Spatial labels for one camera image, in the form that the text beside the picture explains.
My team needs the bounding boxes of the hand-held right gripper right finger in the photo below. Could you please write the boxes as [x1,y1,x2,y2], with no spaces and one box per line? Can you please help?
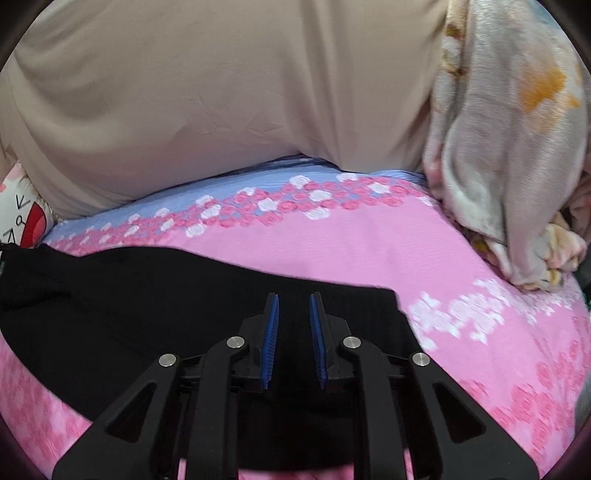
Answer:
[308,292,539,480]

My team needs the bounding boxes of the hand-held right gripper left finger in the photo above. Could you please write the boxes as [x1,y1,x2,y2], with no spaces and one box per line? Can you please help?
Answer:
[52,292,281,480]

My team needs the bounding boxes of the floral fleece blanket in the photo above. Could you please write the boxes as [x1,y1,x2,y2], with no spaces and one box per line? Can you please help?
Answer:
[422,0,591,291]

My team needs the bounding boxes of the pink floral bed sheet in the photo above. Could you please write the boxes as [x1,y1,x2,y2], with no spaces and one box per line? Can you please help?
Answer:
[0,157,591,480]

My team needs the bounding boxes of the beige quilt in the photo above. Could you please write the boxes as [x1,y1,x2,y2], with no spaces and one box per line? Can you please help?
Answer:
[0,0,451,220]

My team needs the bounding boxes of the black pants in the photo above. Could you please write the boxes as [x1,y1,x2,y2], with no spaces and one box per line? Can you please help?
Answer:
[0,244,430,472]

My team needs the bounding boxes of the white cartoon face pillow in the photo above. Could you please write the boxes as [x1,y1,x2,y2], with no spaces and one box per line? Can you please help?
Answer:
[0,161,61,250]

